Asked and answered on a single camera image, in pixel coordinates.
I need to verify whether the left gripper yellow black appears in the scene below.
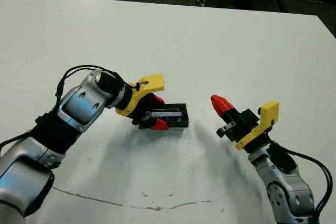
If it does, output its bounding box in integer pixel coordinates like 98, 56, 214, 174
115, 73, 170, 131

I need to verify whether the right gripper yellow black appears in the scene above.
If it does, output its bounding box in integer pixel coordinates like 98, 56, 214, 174
211, 93, 280, 154

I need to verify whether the shiny black box lid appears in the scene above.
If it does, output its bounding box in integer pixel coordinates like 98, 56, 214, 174
139, 102, 190, 130

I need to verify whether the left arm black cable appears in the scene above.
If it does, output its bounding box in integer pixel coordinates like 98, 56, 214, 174
56, 64, 140, 96

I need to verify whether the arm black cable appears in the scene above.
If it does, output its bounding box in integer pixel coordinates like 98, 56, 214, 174
56, 64, 140, 96
272, 142, 332, 224

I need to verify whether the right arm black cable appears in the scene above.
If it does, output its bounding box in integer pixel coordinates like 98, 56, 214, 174
272, 142, 332, 224

